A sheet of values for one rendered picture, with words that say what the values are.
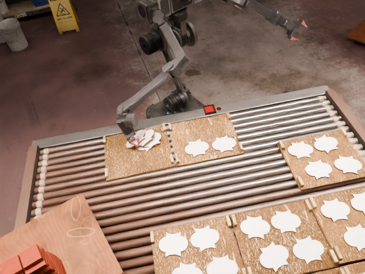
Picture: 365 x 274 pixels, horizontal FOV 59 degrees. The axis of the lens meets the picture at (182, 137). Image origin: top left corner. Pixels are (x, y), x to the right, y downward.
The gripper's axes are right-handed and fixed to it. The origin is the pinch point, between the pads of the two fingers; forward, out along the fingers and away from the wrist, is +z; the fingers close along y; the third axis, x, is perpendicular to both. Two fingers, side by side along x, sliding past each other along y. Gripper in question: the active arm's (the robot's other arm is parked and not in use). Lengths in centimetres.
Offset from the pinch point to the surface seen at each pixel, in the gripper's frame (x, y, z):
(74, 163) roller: 39.0, 9.0, -4.5
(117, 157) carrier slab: 14.6, -2.4, 1.4
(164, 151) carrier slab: -11.6, -12.6, 9.7
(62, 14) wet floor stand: -6, 353, 9
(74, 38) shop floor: 0, 337, 40
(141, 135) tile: -5.1, 1.7, 0.5
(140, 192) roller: 12.9, -30.2, 9.2
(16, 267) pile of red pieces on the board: 59, -70, -37
